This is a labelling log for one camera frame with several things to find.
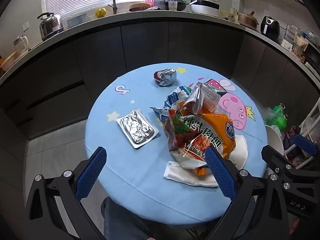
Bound white electric cooker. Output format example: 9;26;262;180
189;0;220;14

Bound glass electric kettle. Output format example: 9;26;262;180
12;35;30;55

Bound navy shopping bag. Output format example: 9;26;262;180
282;125;300;155

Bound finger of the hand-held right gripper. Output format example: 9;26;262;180
293;134;320;160
261;145;300;180

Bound white food steamer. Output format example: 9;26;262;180
282;25;298;50

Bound white paper napkin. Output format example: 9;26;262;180
164;161;219;187

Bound red silver snack wrapper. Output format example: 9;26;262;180
153;68;177;87

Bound white plastic basin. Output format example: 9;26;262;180
66;13;88;28

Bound stainless steel kettle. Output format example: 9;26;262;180
37;12;64;42

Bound brown cooking pot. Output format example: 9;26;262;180
237;11;259;29

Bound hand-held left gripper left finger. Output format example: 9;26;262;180
24;147;107;240

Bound white trash bin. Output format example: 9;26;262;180
264;124;285;157

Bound orange instant noodle bag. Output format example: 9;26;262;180
164;100;237;177

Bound silver foil blister tray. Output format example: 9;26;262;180
116;108;159;149

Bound dark kitchen counter cabinets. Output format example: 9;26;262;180
0;5;320;140

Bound blue white crumpled wrapper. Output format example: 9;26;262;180
149;86;194;123

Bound wooden basket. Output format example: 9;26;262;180
0;51;18;72

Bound round blue cartoon tablecloth table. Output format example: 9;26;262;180
84;62;269;225

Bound white plastic storage rack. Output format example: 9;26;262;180
285;110;320;168

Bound black air fryer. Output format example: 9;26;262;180
260;16;280;42

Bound black clay pot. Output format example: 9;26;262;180
165;0;189;12

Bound white paper plate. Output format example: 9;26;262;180
225;134;248;170

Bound green snack bags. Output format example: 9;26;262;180
291;31;309;57

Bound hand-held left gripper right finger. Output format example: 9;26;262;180
204;147;290;240

